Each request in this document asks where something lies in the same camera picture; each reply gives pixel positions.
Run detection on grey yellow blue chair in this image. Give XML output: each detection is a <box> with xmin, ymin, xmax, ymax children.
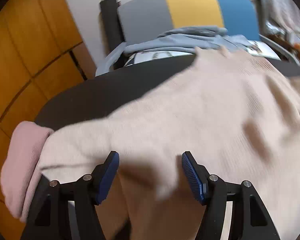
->
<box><xmin>96</xmin><ymin>0</ymin><xmax>298</xmax><ymax>75</ymax></box>

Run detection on wooden side table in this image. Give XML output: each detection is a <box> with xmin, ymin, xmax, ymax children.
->
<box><xmin>262</xmin><ymin>27</ymin><xmax>300</xmax><ymax>61</ymax></box>

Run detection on wooden cabinet wall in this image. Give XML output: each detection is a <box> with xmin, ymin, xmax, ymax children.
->
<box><xmin>0</xmin><ymin>0</ymin><xmax>96</xmax><ymax>239</ymax></box>

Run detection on black rolled mat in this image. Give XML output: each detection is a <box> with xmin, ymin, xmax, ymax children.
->
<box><xmin>99</xmin><ymin>0</ymin><xmax>125</xmax><ymax>52</ymax></box>

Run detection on light blue grey garment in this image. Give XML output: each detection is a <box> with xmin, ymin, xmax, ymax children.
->
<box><xmin>123</xmin><ymin>25</ymin><xmax>252</xmax><ymax>55</ymax></box>

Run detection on folded pink garment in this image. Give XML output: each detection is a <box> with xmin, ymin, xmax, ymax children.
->
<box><xmin>0</xmin><ymin>121</ymin><xmax>54</xmax><ymax>223</ymax></box>

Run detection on beige knit sweater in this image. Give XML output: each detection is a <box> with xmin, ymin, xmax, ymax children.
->
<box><xmin>39</xmin><ymin>49</ymin><xmax>300</xmax><ymax>239</ymax></box>

